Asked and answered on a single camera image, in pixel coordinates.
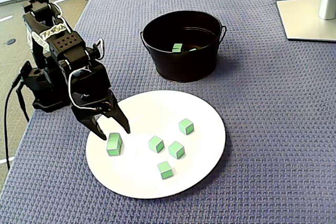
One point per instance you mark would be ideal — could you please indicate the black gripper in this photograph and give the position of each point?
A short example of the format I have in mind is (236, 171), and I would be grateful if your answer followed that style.
(92, 106)

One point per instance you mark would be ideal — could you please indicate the black metal bucket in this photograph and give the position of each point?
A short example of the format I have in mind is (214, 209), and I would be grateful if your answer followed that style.
(183, 66)

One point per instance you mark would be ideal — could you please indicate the black robot arm with stickers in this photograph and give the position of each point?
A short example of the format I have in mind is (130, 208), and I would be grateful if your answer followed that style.
(42, 90)

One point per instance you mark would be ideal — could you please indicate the white round plate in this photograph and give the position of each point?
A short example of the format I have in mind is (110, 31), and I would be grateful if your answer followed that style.
(136, 179)

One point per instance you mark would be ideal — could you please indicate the black round floor cover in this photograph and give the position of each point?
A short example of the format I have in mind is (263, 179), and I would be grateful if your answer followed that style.
(10, 41)

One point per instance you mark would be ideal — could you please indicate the blue woven table mat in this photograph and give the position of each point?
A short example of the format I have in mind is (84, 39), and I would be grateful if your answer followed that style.
(262, 129)

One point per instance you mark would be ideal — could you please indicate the white monitor stand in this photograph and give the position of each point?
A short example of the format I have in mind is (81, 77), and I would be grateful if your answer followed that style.
(302, 19)

